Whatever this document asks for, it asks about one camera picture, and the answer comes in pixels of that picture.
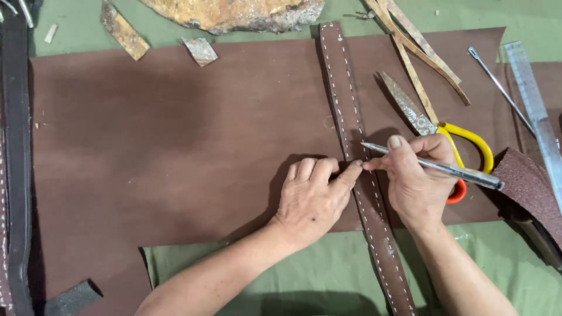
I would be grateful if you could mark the green cloth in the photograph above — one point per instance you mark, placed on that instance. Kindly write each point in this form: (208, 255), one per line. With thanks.
(307, 272)

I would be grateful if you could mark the tan leather strip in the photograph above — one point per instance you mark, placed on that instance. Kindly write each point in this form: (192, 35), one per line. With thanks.
(421, 41)
(428, 59)
(415, 81)

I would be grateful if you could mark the person's left hand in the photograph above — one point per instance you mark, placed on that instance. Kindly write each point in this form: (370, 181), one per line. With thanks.
(309, 206)

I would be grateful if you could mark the tiny pale scrap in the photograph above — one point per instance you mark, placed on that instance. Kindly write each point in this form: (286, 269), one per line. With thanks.
(51, 33)

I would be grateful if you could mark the silver pen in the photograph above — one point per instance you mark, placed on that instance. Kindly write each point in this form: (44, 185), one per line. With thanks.
(465, 174)

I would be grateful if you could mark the reddish brown sandpaper sheet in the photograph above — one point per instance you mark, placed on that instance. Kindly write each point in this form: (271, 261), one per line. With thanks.
(531, 188)

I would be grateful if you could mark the large brown leather sheet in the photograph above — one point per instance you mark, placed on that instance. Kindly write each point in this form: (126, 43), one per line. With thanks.
(175, 145)

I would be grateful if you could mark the steel ruler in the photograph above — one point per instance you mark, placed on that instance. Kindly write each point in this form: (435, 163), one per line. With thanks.
(533, 101)

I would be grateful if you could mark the metal rod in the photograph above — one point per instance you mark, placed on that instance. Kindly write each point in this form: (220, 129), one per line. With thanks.
(26, 12)

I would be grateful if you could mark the grey sandpaper piece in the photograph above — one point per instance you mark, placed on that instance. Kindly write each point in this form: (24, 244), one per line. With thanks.
(72, 299)

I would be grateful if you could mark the thin metal awl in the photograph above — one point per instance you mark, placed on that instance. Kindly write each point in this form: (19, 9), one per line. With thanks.
(500, 87)

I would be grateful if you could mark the person's right hand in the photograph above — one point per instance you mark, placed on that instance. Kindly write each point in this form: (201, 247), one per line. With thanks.
(415, 193)

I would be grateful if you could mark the black leather belt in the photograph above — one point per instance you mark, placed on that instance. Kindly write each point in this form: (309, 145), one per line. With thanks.
(17, 153)

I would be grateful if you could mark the large tan rawhide piece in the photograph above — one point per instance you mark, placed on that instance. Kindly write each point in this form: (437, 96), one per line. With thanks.
(237, 13)

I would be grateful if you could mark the small grey leather scrap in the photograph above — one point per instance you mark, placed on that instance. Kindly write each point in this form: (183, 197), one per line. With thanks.
(200, 50)

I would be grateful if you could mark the tan leather offcut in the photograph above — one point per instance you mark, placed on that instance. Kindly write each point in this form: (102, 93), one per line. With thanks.
(124, 31)

